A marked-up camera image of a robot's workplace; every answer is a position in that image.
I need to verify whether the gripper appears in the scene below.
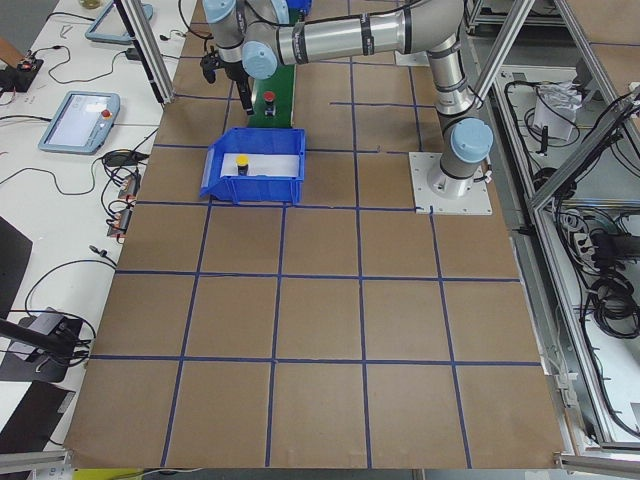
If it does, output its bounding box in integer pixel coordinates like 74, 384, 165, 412
227, 61, 254, 116

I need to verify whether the red push button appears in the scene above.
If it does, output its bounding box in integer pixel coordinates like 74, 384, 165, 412
263, 90, 276, 117

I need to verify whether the yellow push button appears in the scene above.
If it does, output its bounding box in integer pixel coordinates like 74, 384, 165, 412
235, 154, 249, 176

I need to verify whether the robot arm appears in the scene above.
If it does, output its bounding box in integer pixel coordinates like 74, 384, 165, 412
201, 0, 493, 200

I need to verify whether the green conveyor belt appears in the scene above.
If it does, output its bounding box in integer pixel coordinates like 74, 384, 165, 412
247, 66, 296, 128

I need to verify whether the left blue bin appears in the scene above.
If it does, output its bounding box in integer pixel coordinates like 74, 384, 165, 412
200, 127, 306, 204

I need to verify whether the blue bin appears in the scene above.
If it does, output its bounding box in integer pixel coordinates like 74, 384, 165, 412
200, 127, 306, 204
287, 0, 312, 14

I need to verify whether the white foam pad left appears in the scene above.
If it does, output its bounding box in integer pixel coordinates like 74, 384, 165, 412
220, 153, 300, 177

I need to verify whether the right blue bin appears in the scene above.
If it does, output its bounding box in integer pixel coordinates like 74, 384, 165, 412
287, 0, 312, 14

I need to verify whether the black power adapter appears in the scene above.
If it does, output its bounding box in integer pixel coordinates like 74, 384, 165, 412
124, 47, 141, 61

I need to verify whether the far teach pendant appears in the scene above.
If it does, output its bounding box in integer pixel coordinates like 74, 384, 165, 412
85, 1, 132, 46

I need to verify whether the teach pendant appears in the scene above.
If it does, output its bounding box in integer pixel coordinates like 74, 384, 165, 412
85, 1, 132, 46
38, 91, 120, 155

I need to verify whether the near teach pendant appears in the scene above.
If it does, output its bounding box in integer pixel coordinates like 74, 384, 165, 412
38, 91, 120, 155

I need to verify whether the black monitor stand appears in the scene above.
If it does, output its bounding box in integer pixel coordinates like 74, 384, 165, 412
1, 308, 82, 383

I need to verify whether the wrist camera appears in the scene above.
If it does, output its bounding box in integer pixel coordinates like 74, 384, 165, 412
200, 53, 220, 84

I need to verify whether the aluminium frame post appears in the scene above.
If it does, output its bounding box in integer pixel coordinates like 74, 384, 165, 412
114, 0, 174, 105

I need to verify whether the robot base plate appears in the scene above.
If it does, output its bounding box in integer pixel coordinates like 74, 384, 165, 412
409, 152, 493, 216
394, 51, 429, 68

